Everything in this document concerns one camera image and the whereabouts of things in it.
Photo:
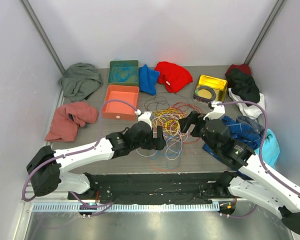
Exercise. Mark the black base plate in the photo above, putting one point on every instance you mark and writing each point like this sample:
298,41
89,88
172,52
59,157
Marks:
159,188

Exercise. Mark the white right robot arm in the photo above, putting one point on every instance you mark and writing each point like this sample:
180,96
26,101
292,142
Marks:
266,187

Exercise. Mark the white slotted cable duct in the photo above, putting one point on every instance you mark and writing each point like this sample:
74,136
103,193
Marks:
67,207

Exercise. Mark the green plastic tray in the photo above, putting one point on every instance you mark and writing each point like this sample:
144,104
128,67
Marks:
124,72

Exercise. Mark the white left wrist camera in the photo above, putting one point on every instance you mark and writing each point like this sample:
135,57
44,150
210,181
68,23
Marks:
146,116

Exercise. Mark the salmon pink cloth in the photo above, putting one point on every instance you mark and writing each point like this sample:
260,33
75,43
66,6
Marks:
67,120

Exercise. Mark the blue plaid cloth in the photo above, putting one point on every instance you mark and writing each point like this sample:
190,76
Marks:
243,129

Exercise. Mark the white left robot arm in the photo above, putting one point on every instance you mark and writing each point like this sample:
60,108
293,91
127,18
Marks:
51,170

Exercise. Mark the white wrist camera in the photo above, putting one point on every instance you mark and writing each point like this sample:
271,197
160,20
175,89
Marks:
146,116
217,110

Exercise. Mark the gold tin box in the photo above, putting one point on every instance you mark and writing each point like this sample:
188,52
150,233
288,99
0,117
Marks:
209,89

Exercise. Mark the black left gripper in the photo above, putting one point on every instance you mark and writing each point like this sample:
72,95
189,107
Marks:
157,143

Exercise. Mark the orange plastic tray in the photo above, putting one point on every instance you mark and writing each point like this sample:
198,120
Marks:
124,104

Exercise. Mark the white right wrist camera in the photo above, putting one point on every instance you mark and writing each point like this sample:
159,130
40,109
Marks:
217,110

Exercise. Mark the black cloth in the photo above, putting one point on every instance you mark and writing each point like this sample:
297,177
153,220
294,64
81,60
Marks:
243,85

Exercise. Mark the white cloth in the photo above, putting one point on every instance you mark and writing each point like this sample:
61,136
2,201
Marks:
251,111

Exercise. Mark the grey cloth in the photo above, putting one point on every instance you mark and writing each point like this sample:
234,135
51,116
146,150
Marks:
79,81

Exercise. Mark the royal blue cloth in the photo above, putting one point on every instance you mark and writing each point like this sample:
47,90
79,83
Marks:
147,80

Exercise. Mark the dark red cloth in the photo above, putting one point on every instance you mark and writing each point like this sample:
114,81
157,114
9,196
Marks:
242,67

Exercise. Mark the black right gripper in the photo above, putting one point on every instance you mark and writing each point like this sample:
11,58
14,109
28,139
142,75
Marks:
192,119

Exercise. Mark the cyan cloth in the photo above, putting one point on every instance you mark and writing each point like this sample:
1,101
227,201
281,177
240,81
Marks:
270,148

